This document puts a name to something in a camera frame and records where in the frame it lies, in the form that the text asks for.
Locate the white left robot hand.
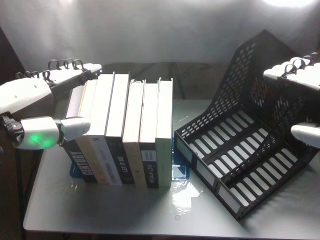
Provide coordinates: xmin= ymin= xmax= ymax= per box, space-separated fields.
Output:
xmin=0 ymin=58 xmax=103 ymax=151

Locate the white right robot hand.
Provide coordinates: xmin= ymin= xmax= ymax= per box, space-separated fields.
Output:
xmin=263 ymin=51 xmax=320 ymax=151

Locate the beige book plain spine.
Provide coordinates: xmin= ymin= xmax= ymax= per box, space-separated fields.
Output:
xmin=121 ymin=78 xmax=148 ymax=188

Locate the black plastic file rack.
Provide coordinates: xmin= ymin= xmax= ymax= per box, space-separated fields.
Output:
xmin=173 ymin=29 xmax=320 ymax=221

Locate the white book K spine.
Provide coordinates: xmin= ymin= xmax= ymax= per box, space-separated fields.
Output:
xmin=86 ymin=73 xmax=124 ymax=187

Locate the black book CENTURY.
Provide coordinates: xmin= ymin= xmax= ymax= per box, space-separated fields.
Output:
xmin=62 ymin=84 xmax=98 ymax=184

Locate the cream book yellowish spine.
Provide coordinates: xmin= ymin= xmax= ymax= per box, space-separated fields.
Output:
xmin=75 ymin=79 xmax=109 ymax=185

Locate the black book LET IT BE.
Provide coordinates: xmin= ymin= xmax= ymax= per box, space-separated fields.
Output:
xmin=104 ymin=71 xmax=136 ymax=186

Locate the white backdrop cloth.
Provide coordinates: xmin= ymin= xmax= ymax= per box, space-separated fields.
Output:
xmin=0 ymin=0 xmax=320 ymax=86

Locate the black book grey label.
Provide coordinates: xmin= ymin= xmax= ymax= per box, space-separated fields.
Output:
xmin=138 ymin=79 xmax=161 ymax=189

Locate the pale green book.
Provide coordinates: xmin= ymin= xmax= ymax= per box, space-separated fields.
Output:
xmin=154 ymin=77 xmax=174 ymax=188

